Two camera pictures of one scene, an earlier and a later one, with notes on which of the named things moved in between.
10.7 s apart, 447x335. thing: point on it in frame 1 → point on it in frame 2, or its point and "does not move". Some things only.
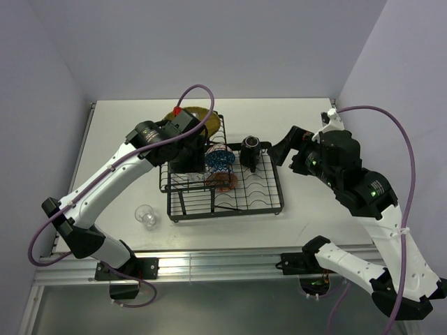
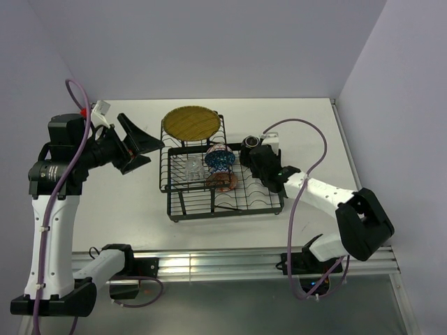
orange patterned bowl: (223, 182) does not move
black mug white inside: (250, 152) does not move
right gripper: (298, 138) → (256, 173)
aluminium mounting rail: (220, 264) does not move
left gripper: (197, 163) → (137, 140)
